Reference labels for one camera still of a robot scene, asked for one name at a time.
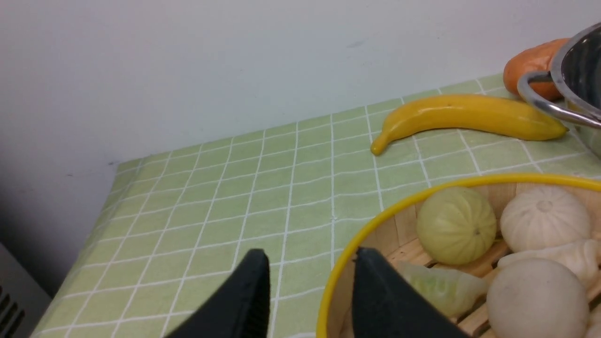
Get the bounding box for white toy bun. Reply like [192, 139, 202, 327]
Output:
[499, 185, 593, 253]
[486, 258, 589, 338]

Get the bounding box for yellow toy banana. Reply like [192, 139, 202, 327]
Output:
[370, 94, 569, 156]

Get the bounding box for yellow rimmed bamboo steamer basket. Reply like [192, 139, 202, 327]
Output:
[316, 173, 601, 338]

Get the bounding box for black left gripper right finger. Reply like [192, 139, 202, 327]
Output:
[352, 247, 468, 338]

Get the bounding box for green checkered tablecloth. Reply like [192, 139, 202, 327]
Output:
[32, 75, 600, 338]

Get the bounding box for pale green toy bun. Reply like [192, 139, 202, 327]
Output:
[415, 186, 497, 265]

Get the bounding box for stainless steel pot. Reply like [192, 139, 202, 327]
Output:
[517, 23, 601, 157]

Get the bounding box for white toy dumpling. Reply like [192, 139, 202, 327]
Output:
[497, 239, 600, 288]

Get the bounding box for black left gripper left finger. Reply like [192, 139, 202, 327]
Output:
[167, 249, 271, 338]

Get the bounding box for green toy dumpling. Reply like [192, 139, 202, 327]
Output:
[396, 261, 489, 317]

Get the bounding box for grey wall appliance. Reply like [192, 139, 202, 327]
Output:
[0, 245, 52, 338]

